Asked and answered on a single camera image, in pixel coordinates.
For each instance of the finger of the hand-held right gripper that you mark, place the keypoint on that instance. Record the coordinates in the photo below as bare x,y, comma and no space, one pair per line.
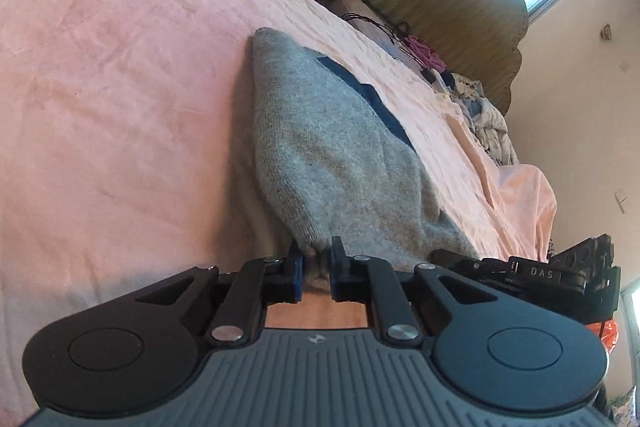
475,266

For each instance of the magenta crumpled cloth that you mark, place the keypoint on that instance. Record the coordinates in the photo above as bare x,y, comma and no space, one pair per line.
425,52

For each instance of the white wall switch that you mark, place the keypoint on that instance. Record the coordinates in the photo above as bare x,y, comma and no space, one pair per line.
621,200

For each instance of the pink bed sheet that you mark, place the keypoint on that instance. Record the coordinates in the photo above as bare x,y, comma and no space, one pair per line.
125,107

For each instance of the orange plastic bag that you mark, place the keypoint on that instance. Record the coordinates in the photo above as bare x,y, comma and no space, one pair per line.
610,337

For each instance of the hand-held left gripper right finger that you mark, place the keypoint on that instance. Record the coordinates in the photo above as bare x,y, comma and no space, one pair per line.
336,277

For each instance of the pile of light clothes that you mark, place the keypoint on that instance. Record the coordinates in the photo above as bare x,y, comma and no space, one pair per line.
487,122

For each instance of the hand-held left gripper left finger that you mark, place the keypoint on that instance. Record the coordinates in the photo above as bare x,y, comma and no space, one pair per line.
297,274

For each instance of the navy and grey knit sweater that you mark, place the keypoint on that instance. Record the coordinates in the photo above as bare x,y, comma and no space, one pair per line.
340,157

